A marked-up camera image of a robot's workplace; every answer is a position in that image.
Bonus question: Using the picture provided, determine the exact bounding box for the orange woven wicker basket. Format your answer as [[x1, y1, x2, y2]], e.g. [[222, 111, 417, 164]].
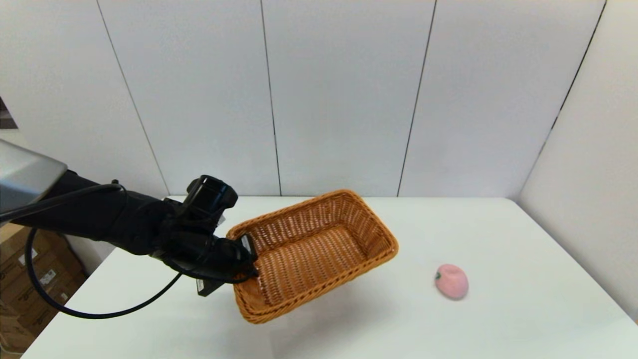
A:
[[226, 189, 399, 325]]

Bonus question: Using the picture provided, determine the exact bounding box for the pink toy peach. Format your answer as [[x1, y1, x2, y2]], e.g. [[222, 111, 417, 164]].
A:
[[435, 264, 470, 300]]

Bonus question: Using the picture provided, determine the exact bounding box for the brown cardboard box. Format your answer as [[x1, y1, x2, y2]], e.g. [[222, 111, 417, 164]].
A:
[[0, 239, 85, 305], [0, 314, 38, 356], [0, 223, 63, 267], [0, 279, 89, 340]]

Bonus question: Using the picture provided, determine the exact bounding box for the silver grey robot panel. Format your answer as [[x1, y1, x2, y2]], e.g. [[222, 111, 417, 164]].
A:
[[0, 140, 68, 215]]

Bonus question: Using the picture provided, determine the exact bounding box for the dark wall picture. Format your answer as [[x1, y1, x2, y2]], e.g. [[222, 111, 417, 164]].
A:
[[0, 97, 18, 130]]

